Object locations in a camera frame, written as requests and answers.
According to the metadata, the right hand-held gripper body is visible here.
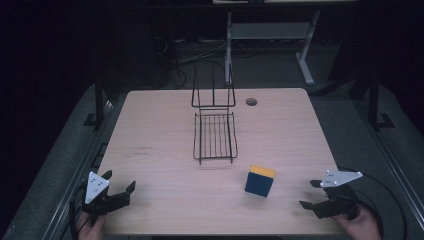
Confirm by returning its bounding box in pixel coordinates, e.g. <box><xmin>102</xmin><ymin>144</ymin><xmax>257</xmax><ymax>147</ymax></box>
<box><xmin>314</xmin><ymin>169</ymin><xmax>364</xmax><ymax>221</ymax></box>

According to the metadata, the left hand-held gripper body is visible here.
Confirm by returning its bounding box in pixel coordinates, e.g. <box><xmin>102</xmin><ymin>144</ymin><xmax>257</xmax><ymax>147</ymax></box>
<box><xmin>80</xmin><ymin>171</ymin><xmax>132</xmax><ymax>225</ymax></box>

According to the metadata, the blue and yellow sponge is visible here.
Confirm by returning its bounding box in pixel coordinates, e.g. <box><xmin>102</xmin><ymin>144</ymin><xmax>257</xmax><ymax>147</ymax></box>
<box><xmin>244</xmin><ymin>164</ymin><xmax>277</xmax><ymax>198</ymax></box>

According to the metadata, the black wire rack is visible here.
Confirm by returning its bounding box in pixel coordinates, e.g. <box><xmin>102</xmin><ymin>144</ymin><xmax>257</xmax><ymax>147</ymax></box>
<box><xmin>190</xmin><ymin>63</ymin><xmax>239</xmax><ymax>166</ymax></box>

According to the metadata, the person's right hand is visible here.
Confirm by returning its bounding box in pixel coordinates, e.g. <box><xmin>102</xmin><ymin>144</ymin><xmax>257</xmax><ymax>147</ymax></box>
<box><xmin>331</xmin><ymin>204</ymin><xmax>383</xmax><ymax>240</ymax></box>

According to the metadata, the person's left hand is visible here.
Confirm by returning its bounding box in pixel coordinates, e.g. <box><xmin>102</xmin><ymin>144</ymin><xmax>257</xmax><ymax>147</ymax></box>
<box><xmin>76</xmin><ymin>213</ymin><xmax>107</xmax><ymax>240</ymax></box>

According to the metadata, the aluminium rail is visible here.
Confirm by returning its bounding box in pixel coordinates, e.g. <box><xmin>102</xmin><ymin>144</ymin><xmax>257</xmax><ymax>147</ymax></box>
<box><xmin>41</xmin><ymin>99</ymin><xmax>116</xmax><ymax>240</ymax></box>
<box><xmin>355</xmin><ymin>99</ymin><xmax>424</xmax><ymax>223</ymax></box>

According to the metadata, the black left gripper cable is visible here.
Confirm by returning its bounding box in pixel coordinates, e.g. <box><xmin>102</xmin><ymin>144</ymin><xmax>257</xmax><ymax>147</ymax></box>
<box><xmin>68</xmin><ymin>186</ymin><xmax>88</xmax><ymax>240</ymax></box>

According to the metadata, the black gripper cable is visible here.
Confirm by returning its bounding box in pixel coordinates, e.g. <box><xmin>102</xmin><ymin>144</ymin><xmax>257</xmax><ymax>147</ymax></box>
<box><xmin>68</xmin><ymin>186</ymin><xmax>88</xmax><ymax>240</ymax></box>
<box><xmin>337</xmin><ymin>165</ymin><xmax>410</xmax><ymax>240</ymax></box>

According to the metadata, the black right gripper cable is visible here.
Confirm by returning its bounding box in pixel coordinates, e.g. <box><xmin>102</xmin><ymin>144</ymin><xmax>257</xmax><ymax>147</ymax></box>
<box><xmin>337</xmin><ymin>165</ymin><xmax>410</xmax><ymax>240</ymax></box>

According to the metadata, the black metal stand post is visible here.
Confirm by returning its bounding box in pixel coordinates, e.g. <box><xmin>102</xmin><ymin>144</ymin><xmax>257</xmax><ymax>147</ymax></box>
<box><xmin>83</xmin><ymin>70</ymin><xmax>111</xmax><ymax>130</ymax></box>
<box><xmin>365</xmin><ymin>66</ymin><xmax>396</xmax><ymax>132</ymax></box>

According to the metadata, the bundle of floor cables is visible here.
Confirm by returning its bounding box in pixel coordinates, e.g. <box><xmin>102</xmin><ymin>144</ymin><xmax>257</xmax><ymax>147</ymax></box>
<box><xmin>171</xmin><ymin>37</ymin><xmax>232</xmax><ymax>66</ymax></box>

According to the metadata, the grey metal desk frame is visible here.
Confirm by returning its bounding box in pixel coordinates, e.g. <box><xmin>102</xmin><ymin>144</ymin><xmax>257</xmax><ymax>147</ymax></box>
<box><xmin>224</xmin><ymin>9</ymin><xmax>321</xmax><ymax>86</ymax></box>

